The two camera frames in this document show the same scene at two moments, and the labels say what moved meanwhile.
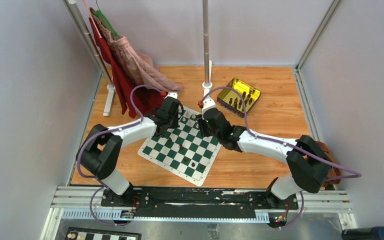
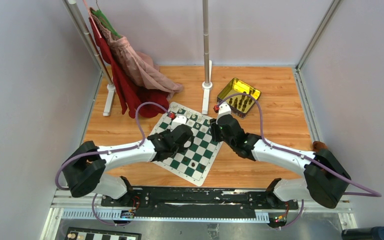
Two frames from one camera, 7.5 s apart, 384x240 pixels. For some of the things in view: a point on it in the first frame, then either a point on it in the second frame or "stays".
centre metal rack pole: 206,85 stays
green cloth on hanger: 106,22 stays
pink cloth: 143,65 stays
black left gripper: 175,124 to 180,148
